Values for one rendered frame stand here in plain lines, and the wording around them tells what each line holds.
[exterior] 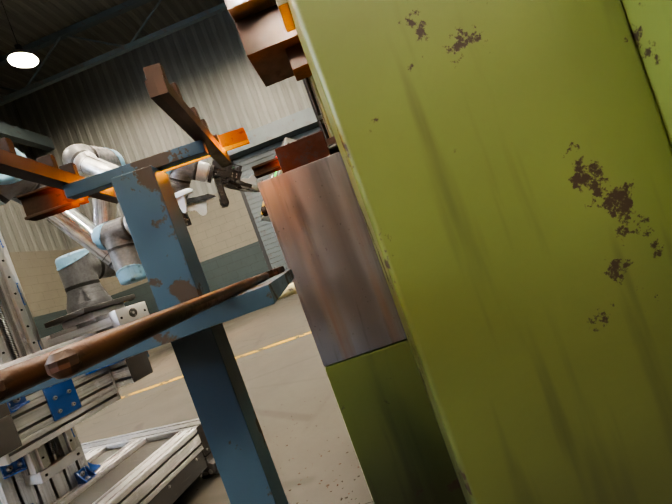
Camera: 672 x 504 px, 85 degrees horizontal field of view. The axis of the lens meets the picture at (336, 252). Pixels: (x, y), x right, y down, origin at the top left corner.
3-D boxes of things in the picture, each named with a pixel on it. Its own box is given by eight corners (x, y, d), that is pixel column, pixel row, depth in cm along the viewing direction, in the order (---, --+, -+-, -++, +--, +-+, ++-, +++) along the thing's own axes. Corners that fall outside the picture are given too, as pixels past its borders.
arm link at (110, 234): (113, 253, 112) (103, 227, 112) (145, 240, 112) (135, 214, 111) (95, 254, 105) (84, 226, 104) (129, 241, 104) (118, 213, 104)
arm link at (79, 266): (56, 292, 139) (44, 258, 139) (89, 284, 152) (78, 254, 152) (77, 283, 135) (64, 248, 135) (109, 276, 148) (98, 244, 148)
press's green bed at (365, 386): (393, 558, 84) (323, 367, 83) (382, 458, 122) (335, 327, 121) (636, 487, 80) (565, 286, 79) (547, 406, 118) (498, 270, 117)
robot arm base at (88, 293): (59, 318, 138) (49, 294, 138) (96, 307, 153) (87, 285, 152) (85, 308, 133) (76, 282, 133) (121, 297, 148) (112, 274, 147)
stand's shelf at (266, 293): (-33, 417, 34) (-40, 396, 34) (154, 329, 74) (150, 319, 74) (275, 303, 36) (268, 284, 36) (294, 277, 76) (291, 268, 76)
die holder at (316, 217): (323, 367, 83) (256, 183, 82) (334, 326, 121) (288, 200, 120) (565, 285, 79) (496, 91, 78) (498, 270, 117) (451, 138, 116)
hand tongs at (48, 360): (74, 377, 13) (63, 347, 13) (-34, 416, 13) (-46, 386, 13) (285, 271, 73) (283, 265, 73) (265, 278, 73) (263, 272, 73)
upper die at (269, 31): (246, 56, 96) (234, 21, 96) (266, 87, 116) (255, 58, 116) (398, -7, 93) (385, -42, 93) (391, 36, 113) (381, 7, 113)
